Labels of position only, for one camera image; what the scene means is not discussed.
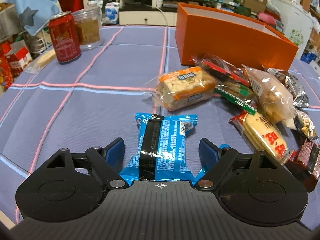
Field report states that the clear plastic jar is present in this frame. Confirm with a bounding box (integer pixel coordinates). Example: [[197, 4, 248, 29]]
[[72, 6, 103, 51]]

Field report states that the red white rice cake packet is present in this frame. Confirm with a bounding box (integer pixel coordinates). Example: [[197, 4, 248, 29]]
[[229, 111, 294, 165]]

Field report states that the blue plaid tablecloth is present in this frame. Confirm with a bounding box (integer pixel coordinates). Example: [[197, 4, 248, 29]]
[[0, 25, 320, 230]]

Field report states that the white chest freezer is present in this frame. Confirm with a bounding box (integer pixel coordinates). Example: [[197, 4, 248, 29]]
[[271, 0, 314, 59]]

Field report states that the brown cardboard box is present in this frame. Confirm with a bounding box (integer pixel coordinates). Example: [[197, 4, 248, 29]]
[[240, 0, 267, 13]]

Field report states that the red clear snack packet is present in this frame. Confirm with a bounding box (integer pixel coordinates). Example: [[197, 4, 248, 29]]
[[191, 53, 250, 87]]

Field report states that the dark red snack packet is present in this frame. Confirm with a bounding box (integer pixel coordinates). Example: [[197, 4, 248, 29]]
[[285, 139, 319, 192]]

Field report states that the orange rice cracker packet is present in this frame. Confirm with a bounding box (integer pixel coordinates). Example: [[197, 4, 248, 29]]
[[145, 66, 218, 111]]

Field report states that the white tv cabinet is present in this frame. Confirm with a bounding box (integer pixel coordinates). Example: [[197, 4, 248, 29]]
[[119, 11, 177, 27]]

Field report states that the orange cardboard box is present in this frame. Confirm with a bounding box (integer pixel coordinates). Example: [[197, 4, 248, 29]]
[[175, 3, 298, 70]]

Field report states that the green cookie packet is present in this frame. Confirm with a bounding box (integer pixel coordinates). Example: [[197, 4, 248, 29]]
[[215, 81, 258, 114]]

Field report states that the clear bread bag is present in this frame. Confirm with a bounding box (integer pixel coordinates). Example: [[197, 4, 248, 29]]
[[243, 65, 296, 124]]

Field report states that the silver foil snack bag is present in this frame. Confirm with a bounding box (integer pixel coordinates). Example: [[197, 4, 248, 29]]
[[263, 66, 310, 108]]

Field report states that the blue shark plush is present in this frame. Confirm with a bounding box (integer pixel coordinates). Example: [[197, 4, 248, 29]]
[[6, 0, 62, 36]]

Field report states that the blue snack packet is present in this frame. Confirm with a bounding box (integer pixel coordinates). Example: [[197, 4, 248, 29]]
[[120, 113, 203, 185]]

